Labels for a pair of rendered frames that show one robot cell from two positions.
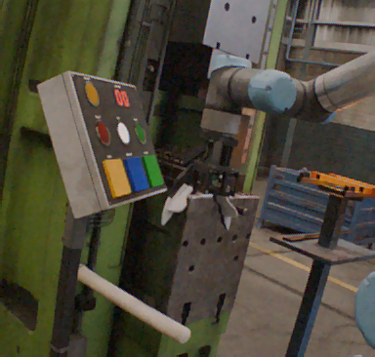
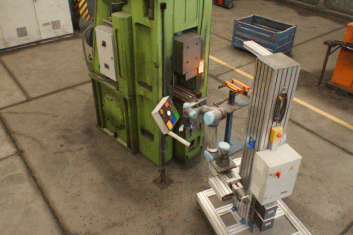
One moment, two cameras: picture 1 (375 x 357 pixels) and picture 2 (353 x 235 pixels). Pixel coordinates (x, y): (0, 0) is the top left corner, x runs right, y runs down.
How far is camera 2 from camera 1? 2.75 m
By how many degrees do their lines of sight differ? 25
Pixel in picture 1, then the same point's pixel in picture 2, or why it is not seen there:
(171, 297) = (186, 130)
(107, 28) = (158, 79)
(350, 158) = not seen: outside the picture
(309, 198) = (253, 35)
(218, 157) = (186, 121)
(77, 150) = (162, 124)
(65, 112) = (158, 118)
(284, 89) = (195, 115)
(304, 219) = not seen: hidden behind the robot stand
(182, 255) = not seen: hidden behind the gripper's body
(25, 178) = (143, 104)
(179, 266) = not seen: hidden behind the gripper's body
